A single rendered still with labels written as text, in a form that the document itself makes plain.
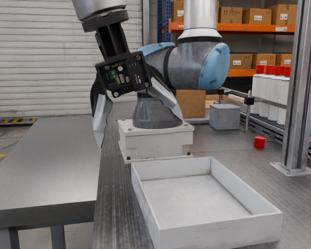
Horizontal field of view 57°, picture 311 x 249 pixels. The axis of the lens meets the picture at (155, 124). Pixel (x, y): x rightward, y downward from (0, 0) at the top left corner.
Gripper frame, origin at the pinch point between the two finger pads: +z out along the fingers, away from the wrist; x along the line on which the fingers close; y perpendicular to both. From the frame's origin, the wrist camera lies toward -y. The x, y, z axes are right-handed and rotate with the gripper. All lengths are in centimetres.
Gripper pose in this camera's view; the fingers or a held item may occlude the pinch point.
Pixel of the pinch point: (141, 134)
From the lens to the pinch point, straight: 51.1
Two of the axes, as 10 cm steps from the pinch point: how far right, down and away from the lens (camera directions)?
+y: 1.6, 2.3, -9.6
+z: 2.8, 9.2, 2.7
